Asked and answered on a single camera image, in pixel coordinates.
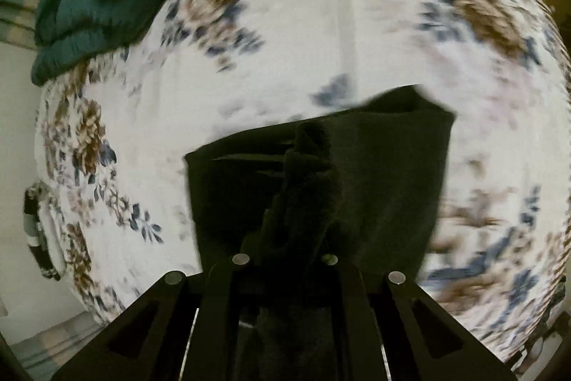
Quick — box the black white-striped small garment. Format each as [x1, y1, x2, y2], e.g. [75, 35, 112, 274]
[185, 86, 455, 276]

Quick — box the black object beside bed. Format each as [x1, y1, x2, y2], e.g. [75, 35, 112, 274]
[22, 184, 61, 281]

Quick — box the floral white bed cover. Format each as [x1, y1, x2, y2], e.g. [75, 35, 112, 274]
[35, 0, 570, 360]

